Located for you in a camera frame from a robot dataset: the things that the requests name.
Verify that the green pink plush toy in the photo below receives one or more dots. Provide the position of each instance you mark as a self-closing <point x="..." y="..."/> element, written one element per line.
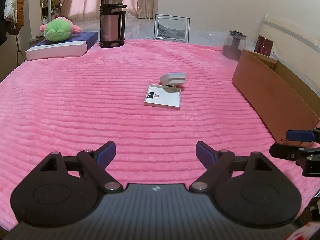
<point x="59" y="29"/>

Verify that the plastic wrapped headboard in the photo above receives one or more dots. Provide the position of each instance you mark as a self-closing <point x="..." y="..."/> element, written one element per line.
<point x="293" y="44"/>

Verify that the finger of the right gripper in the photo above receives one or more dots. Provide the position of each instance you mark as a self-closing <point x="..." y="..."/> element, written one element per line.
<point x="282" y="151"/>
<point x="300" y="135"/>

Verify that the brown hanging coat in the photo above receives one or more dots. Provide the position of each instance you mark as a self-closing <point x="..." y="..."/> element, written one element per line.
<point x="20" y="18"/>

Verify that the white plastic tray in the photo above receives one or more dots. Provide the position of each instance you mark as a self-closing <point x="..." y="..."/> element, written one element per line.
<point x="163" y="96"/>

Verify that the white puffer jacket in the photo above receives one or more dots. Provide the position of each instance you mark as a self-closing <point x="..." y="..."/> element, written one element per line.
<point x="10" y="11"/>

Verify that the maroon insulated food jar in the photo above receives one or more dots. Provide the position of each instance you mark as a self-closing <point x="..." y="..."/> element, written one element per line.
<point x="263" y="46"/>

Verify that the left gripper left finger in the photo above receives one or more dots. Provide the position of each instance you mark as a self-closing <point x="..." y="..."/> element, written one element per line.
<point x="94" y="163"/>

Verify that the grey white small container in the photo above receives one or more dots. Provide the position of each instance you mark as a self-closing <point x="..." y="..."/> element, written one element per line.
<point x="172" y="79"/>

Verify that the steel thermos with handle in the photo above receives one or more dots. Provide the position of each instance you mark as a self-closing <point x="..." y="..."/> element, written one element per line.
<point x="112" y="23"/>

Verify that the brown cardboard box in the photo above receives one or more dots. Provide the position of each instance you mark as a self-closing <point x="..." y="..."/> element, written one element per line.
<point x="282" y="99"/>

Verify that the wooden bookshelf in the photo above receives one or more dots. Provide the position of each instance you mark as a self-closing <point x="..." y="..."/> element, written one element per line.
<point x="50" y="10"/>

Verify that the framed landscape picture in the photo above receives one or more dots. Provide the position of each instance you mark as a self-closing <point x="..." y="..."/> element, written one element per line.
<point x="171" y="28"/>

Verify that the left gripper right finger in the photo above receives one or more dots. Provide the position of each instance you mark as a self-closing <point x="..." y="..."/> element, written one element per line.
<point x="217" y="164"/>

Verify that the white blue flat box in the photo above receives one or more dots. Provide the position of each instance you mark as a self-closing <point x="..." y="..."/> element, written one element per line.
<point x="76" y="45"/>

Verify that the pink ribbed blanket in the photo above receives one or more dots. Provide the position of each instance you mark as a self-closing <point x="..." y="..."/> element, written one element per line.
<point x="73" y="104"/>

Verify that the glass jar green lid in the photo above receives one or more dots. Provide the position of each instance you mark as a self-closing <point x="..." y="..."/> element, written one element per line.
<point x="234" y="44"/>

